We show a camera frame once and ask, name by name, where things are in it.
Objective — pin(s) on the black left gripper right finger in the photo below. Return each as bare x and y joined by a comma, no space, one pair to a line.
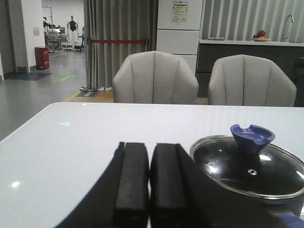
169,205

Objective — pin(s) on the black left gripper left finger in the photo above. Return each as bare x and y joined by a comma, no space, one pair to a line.
119,198

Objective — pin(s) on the glass pot lid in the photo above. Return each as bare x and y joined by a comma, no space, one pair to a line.
247,162

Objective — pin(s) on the dark blue pot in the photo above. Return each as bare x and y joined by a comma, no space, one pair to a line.
216,207

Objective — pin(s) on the left grey chair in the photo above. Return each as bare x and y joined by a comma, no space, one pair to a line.
155,77

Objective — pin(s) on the grey chair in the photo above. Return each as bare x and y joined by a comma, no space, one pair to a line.
244,80
155,77

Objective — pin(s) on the right grey chair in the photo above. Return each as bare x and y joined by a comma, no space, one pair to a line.
244,80

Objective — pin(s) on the red barrier belt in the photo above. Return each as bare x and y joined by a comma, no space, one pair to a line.
118,41

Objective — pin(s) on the red trash bin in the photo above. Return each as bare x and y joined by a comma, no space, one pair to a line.
42,58

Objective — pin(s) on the white refrigerator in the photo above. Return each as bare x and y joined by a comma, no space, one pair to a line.
178,28

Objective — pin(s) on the fruit plate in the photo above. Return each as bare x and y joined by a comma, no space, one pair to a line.
260,36

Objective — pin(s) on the grey curtain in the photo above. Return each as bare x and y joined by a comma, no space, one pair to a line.
115,29

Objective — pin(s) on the silver faucet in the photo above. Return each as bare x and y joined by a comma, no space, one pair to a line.
287,28

